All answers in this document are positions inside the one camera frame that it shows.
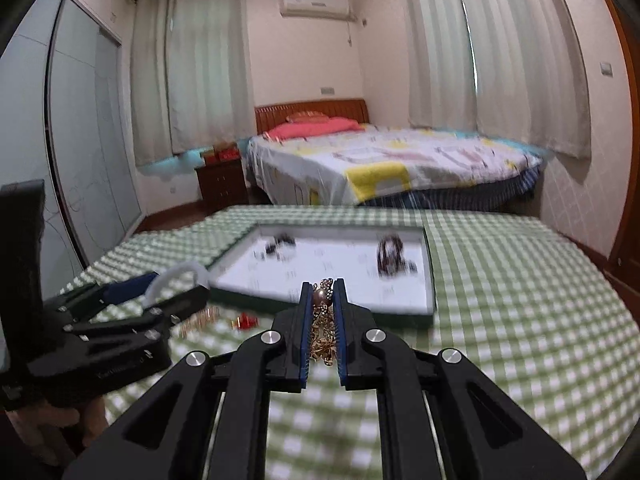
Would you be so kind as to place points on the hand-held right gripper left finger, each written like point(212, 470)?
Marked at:
point(304, 340)

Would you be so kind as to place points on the frosted glass sliding wardrobe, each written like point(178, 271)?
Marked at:
point(85, 135)

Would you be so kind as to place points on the person's left hand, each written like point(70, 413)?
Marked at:
point(55, 417)

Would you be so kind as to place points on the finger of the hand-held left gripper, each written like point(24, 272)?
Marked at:
point(125, 287)
point(170, 305)

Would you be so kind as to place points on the wooden headboard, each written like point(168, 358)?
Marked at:
point(310, 106)

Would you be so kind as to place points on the dark tray with white lining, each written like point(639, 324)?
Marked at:
point(325, 260)

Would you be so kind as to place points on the red box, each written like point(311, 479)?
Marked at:
point(227, 154)

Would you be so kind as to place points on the red and gold brooch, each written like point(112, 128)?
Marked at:
point(245, 321)

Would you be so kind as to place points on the wall light switch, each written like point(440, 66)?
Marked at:
point(606, 69)

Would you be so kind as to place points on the pink pillow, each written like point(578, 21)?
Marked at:
point(310, 129)

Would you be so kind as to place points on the dark wooden nightstand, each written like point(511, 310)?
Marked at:
point(222, 187)

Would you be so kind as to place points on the wooden door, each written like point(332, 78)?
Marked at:
point(625, 185)

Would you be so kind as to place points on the blue plaid mattress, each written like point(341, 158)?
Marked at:
point(475, 192)

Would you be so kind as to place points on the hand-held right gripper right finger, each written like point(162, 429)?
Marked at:
point(342, 340)

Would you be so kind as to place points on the green checked tablecloth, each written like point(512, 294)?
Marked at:
point(500, 335)

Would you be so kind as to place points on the pale curtain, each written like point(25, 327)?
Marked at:
point(435, 50)
point(530, 60)
point(150, 85)
point(210, 70)

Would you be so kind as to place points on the red patterned cushion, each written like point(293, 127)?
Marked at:
point(307, 117)

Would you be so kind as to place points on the white jade bangle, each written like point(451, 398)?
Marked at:
point(170, 271)

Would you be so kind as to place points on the white air conditioner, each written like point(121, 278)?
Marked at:
point(315, 5)

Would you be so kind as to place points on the bed with patterned sheet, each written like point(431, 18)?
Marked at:
point(400, 160)

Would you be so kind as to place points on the gold pearl brooch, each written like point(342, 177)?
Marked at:
point(320, 310)

